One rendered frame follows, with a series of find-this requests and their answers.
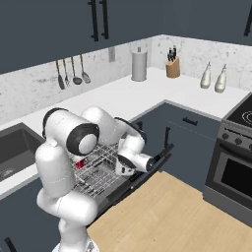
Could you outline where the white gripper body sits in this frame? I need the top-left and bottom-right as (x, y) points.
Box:
(114, 162), (137, 177)

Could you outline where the open dark dishwasher door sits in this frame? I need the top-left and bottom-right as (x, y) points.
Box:
(94, 143), (175, 219)

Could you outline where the dark lower cupboard door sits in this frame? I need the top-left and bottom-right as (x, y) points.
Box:
(160, 120), (218, 193)
(130, 103), (166, 158)

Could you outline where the dark cupboard door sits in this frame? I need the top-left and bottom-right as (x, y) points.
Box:
(98, 0), (165, 51)
(160, 120), (218, 193)
(130, 103), (166, 158)
(0, 0), (100, 76)

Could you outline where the dark upper cupboard door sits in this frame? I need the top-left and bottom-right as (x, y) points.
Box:
(98, 0), (165, 51)
(0, 0), (100, 76)

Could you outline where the dark drawer front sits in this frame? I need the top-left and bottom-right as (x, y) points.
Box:
(162, 102), (221, 141)

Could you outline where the hanging slotted turner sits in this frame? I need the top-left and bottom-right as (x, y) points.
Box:
(79, 53), (92, 85)

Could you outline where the grey oven with hob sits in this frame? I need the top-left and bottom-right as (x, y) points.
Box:
(202, 92), (252, 228)

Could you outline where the hanging dark ladle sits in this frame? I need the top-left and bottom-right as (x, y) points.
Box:
(70, 56), (83, 86)

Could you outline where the grey paper towel holder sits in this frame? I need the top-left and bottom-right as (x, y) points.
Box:
(130, 42), (149, 83)

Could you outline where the dark sink basin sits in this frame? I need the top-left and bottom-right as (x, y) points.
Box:
(0, 122), (46, 182)

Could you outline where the wooden knife block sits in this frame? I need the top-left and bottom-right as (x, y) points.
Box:
(164, 45), (181, 80)

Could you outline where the hanging dark spatula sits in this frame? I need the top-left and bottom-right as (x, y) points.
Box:
(54, 60), (66, 91)

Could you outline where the hanging metal fork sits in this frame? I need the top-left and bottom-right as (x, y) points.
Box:
(62, 58), (71, 88)

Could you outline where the dark lower cupboard front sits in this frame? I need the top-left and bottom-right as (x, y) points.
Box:
(0, 178), (63, 252)

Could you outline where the white bottle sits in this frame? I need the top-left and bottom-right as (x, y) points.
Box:
(214, 63), (228, 95)
(200, 61), (213, 90)

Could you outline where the dark upper cupboard run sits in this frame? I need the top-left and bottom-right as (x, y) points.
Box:
(159, 0), (252, 47)

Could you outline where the wire dishwasher rack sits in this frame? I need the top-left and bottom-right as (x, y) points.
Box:
(70, 142), (133, 200)

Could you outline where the black drawer handle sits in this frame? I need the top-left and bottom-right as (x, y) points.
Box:
(181, 116), (199, 127)

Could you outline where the grey wall socket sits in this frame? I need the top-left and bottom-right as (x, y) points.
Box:
(108, 46), (116, 63)

